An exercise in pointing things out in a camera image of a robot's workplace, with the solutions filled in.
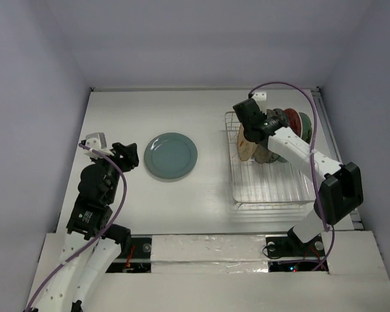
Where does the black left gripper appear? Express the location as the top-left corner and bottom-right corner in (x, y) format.
(92, 142), (138, 202)

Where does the beige bird plate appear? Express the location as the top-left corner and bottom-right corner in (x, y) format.
(237, 125), (257, 161)

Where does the teal blue plate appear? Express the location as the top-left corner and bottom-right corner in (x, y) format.
(144, 133), (198, 180)

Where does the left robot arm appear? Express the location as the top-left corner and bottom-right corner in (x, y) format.
(25, 133), (139, 311)

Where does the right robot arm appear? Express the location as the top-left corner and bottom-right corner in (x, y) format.
(233, 97), (363, 259)

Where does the dark blue patterned plate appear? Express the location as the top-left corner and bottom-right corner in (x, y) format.
(267, 109), (289, 163)

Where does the grey crane pattern plate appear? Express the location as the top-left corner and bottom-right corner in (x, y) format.
(253, 110), (277, 164)

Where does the red plate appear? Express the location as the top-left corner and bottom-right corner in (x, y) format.
(284, 108), (302, 136)

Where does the green floral plate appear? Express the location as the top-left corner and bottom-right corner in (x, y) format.
(298, 112), (313, 144)

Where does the foil covered front panel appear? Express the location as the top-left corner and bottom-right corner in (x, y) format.
(150, 235), (268, 274)

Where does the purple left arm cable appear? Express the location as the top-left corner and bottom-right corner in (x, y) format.
(24, 143), (128, 312)

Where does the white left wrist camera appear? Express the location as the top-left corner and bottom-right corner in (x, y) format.
(79, 132), (112, 159)

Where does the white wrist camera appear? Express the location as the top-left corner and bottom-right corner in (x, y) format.
(248, 91), (267, 114)
(79, 132), (112, 159)

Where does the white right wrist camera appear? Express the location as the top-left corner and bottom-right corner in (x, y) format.
(248, 91), (267, 114)

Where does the metal wire dish rack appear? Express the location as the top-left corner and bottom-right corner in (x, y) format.
(224, 111), (315, 207)

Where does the white back edge rail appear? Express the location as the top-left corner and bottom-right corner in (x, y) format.
(91, 84), (320, 92)

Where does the right side aluminium rail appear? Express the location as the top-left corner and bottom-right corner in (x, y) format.
(311, 88), (365, 231)

